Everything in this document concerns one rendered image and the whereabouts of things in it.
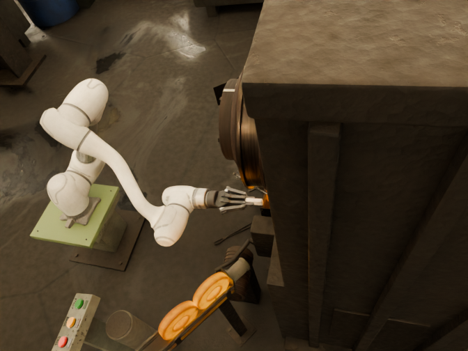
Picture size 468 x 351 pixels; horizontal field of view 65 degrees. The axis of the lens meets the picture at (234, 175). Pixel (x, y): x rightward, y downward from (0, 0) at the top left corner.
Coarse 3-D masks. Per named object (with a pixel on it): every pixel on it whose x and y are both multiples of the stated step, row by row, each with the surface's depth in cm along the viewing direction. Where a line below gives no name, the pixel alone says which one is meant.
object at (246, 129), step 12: (240, 96) 105; (240, 108) 105; (240, 120) 106; (252, 120) 105; (240, 132) 107; (252, 132) 106; (240, 144) 108; (252, 144) 107; (240, 156) 109; (252, 156) 109; (240, 168) 112; (252, 168) 112; (252, 180) 118
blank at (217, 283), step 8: (208, 280) 133; (216, 280) 133; (224, 280) 137; (200, 288) 132; (208, 288) 132; (216, 288) 141; (224, 288) 142; (200, 296) 132; (208, 296) 140; (216, 296) 141; (200, 304) 134; (208, 304) 140
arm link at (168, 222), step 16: (80, 144) 146; (96, 144) 149; (112, 160) 151; (128, 176) 150; (128, 192) 149; (144, 208) 148; (160, 208) 150; (176, 208) 153; (160, 224) 147; (176, 224) 148; (160, 240) 146; (176, 240) 149
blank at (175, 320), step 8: (184, 304) 130; (192, 304) 132; (176, 312) 127; (184, 312) 128; (192, 312) 133; (168, 320) 126; (176, 320) 128; (184, 320) 136; (160, 328) 127; (168, 328) 127; (176, 328) 134; (168, 336) 131
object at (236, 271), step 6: (240, 258) 146; (234, 264) 145; (240, 264) 144; (246, 264) 144; (228, 270) 143; (234, 270) 142; (240, 270) 143; (246, 270) 144; (234, 276) 142; (240, 276) 144
